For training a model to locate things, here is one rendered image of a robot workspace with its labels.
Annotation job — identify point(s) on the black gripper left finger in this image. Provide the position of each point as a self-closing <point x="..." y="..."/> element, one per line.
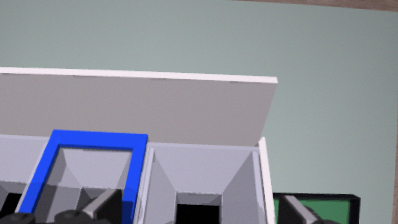
<point x="106" y="209"/>

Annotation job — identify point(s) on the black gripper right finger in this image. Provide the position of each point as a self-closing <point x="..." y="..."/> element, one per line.
<point x="291" y="211"/>

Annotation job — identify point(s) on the blue rectangular band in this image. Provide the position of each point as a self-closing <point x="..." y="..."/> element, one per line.
<point x="96" y="140"/>

